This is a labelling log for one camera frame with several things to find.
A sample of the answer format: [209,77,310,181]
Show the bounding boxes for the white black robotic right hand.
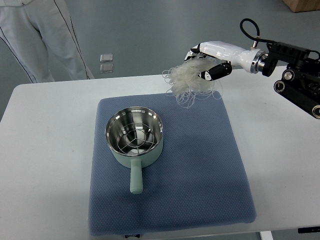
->
[184,41,268,81]

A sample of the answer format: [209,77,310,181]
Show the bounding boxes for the white vermicelli noodle bundle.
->
[162,56,223,109]

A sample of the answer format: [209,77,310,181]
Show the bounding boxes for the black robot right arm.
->
[239,18,320,119]

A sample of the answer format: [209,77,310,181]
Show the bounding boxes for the mint green steel pot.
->
[105,106,164,195]

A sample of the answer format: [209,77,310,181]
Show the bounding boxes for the blue quilted mat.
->
[88,93,257,236]

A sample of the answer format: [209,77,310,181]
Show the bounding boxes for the lower metal floor plate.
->
[100,63,114,73]

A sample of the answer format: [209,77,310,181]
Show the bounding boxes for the metal floor plate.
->
[100,63,114,73]
[99,53,113,63]

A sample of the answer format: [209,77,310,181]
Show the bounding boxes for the upper metal floor plate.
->
[99,53,113,63]

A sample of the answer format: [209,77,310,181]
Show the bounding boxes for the dark label under mat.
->
[124,234,141,239]

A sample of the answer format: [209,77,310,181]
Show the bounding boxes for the person in grey trousers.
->
[0,0,94,83]

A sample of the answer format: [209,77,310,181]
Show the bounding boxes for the round wire steaming rack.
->
[115,122,158,156]

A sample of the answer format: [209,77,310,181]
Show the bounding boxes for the white table leg bracket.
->
[259,231,274,240]

